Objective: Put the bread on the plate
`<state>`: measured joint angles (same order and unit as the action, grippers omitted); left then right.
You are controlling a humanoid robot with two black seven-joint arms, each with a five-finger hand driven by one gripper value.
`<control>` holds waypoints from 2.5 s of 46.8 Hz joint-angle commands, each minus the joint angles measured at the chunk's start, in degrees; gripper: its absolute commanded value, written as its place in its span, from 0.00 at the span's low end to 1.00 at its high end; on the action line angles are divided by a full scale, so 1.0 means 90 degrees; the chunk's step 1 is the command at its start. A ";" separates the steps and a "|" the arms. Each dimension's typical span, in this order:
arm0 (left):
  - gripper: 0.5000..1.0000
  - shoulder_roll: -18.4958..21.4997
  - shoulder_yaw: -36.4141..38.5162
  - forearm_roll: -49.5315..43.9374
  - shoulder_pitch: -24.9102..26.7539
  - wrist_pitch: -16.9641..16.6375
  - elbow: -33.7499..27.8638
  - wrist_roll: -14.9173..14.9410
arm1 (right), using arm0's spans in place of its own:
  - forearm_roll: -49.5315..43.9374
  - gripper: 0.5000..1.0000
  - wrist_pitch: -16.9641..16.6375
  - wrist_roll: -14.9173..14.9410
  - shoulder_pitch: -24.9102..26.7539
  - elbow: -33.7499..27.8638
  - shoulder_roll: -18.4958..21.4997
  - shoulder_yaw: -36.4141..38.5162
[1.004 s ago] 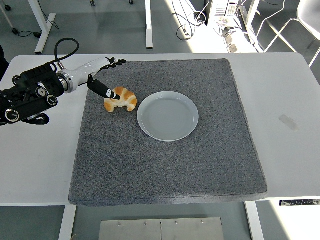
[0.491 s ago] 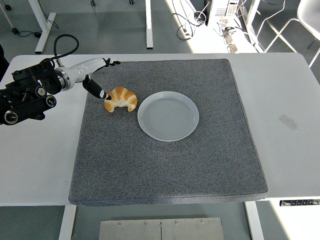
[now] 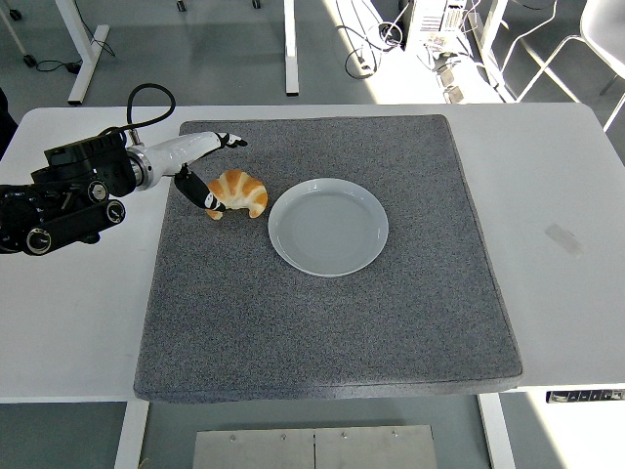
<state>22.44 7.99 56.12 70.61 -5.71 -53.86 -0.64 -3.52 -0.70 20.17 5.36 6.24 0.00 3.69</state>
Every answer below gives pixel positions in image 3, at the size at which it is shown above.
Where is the black floor cable with adapter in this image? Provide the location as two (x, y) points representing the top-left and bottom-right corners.
(34, 36), (114, 76)

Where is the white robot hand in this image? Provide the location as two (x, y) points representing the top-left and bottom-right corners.
(141, 130), (249, 214)

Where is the thin leg with black caster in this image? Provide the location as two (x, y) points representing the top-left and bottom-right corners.
(0, 0), (39, 68)

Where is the grey felt mat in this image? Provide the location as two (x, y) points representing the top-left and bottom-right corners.
(133, 114), (523, 405)

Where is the table height control panel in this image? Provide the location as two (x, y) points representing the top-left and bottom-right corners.
(545, 389), (625, 405)

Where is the black looped floor cable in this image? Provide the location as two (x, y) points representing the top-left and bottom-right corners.
(335, 0), (407, 79)

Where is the white chair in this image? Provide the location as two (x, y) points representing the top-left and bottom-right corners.
(500, 0), (625, 133)

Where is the golden croissant bread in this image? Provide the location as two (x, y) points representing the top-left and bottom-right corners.
(207, 168), (270, 221)

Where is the white desk leg wide foot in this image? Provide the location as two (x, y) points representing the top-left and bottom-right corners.
(54, 0), (111, 106)

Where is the grey metal plate with screws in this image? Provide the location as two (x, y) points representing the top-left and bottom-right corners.
(191, 424), (437, 469)

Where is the white computer tower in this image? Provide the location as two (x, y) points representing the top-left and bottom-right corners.
(403, 0), (473, 54)

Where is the white table leg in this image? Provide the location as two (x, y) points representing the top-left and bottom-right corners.
(113, 400), (150, 469)
(477, 393), (518, 469)

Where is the pale grey round plate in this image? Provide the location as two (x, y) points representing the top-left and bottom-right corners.
(268, 178), (391, 278)

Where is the white power strip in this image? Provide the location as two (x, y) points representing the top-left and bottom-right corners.
(436, 62), (471, 105)

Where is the white desk leg narrow foot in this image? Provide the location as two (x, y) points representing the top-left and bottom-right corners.
(282, 0), (301, 97)

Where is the white slanted desk leg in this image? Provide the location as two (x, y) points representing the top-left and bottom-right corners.
(479, 0), (519, 103)

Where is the clear tape strip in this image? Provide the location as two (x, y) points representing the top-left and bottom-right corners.
(545, 223), (585, 259)

